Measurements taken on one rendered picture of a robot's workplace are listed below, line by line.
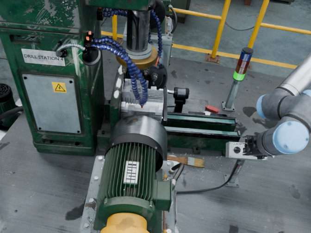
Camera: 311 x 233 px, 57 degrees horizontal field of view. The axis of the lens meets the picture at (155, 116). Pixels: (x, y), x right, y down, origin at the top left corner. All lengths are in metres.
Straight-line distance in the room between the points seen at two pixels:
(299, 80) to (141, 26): 0.61
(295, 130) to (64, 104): 0.88
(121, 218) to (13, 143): 1.03
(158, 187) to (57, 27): 0.63
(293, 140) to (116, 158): 0.51
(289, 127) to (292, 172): 0.81
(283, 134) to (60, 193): 0.98
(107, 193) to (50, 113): 0.65
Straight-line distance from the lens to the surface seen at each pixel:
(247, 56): 1.65
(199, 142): 1.55
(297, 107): 0.97
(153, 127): 1.17
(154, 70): 1.57
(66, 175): 1.48
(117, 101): 1.29
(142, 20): 1.15
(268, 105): 1.07
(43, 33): 1.09
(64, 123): 1.36
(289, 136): 0.91
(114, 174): 0.81
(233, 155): 1.29
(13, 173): 1.55
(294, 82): 1.13
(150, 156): 0.84
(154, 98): 1.38
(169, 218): 0.95
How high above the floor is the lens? 2.01
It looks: 44 degrees down
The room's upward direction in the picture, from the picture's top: 7 degrees clockwise
